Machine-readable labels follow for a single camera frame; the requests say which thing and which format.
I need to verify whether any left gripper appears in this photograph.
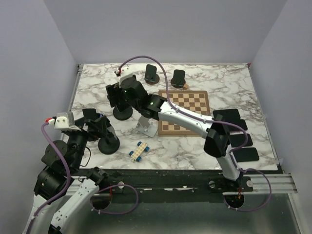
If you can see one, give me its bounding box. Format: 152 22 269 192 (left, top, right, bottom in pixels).
66 115 108 171

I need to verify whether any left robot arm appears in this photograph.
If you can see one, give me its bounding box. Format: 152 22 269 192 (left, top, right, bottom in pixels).
23 108 110 234

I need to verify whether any round wooden stand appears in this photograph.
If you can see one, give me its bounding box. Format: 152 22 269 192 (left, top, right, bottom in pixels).
144 64 160 85
171 69 186 88

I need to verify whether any black phone pink case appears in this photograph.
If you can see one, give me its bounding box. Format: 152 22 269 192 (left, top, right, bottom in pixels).
229 119 248 132

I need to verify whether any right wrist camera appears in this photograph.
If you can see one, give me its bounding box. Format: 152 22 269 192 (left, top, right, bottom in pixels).
115 67 133 79

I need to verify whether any wooden chessboard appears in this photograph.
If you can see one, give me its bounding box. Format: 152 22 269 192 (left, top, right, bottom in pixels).
158 90 211 137

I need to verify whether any black phone second row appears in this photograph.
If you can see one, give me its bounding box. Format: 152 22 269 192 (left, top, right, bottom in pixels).
230 134 253 147

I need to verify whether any black front rail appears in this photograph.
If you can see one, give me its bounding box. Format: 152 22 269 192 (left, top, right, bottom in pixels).
104 169 263 203

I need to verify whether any toy brick car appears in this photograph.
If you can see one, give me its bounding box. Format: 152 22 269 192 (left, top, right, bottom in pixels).
129 141 150 162

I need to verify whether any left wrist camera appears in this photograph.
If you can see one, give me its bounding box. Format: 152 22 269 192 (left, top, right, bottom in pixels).
45 112 81 131

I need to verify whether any black stand with blue phone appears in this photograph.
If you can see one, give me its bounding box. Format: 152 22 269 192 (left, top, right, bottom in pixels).
98 114 120 155

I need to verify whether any round wooden stand left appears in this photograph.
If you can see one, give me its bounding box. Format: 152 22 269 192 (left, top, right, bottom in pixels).
144 64 160 85

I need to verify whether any silver metal phone stand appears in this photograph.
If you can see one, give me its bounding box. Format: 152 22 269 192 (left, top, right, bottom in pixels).
136 116 158 137

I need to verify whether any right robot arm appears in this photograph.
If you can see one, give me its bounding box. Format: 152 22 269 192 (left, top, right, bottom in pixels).
106 76 242 191

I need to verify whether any black round clamp stand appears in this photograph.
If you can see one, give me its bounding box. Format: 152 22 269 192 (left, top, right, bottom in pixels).
113 103 133 121

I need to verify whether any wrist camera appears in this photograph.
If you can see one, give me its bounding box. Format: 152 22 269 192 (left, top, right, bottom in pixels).
115 67 133 79
45 112 81 131

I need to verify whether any round wooden stand right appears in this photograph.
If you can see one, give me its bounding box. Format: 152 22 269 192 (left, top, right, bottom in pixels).
171 69 186 88

